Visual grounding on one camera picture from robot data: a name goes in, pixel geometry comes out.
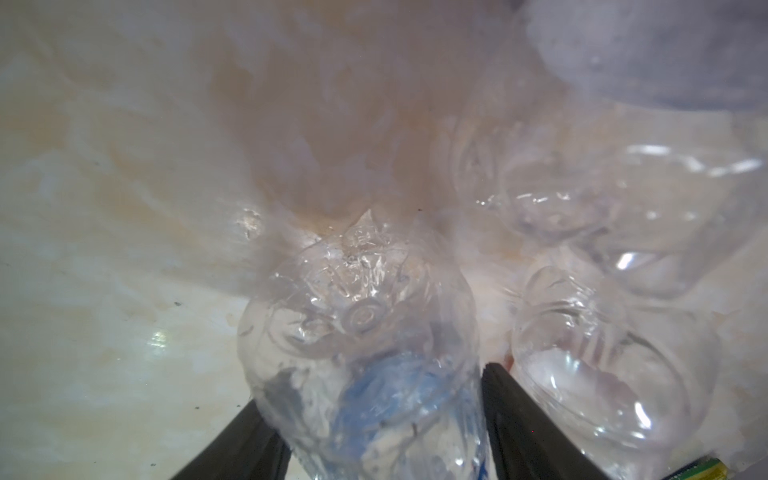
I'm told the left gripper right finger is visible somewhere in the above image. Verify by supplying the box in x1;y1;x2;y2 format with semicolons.
481;363;608;480

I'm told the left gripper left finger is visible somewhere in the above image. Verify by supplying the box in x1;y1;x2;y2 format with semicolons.
172;400;291;480

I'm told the blue label crushed bottle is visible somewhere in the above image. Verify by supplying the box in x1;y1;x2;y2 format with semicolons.
237;212;488;479

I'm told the red label yellow cap bottle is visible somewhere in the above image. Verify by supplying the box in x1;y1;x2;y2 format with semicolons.
511;266;721;479

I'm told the clear crushed bottle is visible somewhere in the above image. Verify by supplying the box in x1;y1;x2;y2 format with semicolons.
453;99;767;299

